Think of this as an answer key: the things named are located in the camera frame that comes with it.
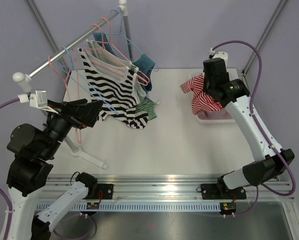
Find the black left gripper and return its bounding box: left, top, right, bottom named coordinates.
left=40, top=98, right=104, bottom=159

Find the pink hanger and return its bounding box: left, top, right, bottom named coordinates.
left=48, top=56, right=82, bottom=144
left=90, top=24, right=150, bottom=86
left=96, top=17, right=150, bottom=86

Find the black white striped tank top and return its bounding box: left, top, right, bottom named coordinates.
left=77, top=48, right=149, bottom=129

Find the red white striped tank top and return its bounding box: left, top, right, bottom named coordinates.
left=180, top=73, right=223, bottom=115

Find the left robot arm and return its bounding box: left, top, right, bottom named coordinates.
left=0, top=99, right=103, bottom=240

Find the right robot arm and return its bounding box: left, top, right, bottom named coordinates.
left=203, top=57, right=295, bottom=198

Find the green white striped tank top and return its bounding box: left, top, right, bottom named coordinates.
left=86, top=40, right=157, bottom=121

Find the pink hanger under teal top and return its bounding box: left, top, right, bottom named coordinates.
left=96, top=17, right=150, bottom=86

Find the teal tank top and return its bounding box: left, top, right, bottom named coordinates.
left=93, top=32, right=159, bottom=92

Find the silver clothes rack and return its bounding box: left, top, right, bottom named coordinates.
left=12, top=0, right=128, bottom=170

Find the white plastic basket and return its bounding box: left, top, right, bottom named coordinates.
left=188, top=71, right=240, bottom=124

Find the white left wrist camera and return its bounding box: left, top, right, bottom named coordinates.
left=17, top=89, right=56, bottom=113

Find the blue wire hanger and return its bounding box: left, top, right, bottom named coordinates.
left=110, top=6, right=145, bottom=62

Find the perforated cable duct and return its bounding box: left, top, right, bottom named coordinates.
left=72, top=202, right=221, bottom=212

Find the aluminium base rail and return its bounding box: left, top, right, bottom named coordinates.
left=39, top=174, right=294, bottom=202

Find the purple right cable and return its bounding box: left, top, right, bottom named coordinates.
left=209, top=40, right=297, bottom=216

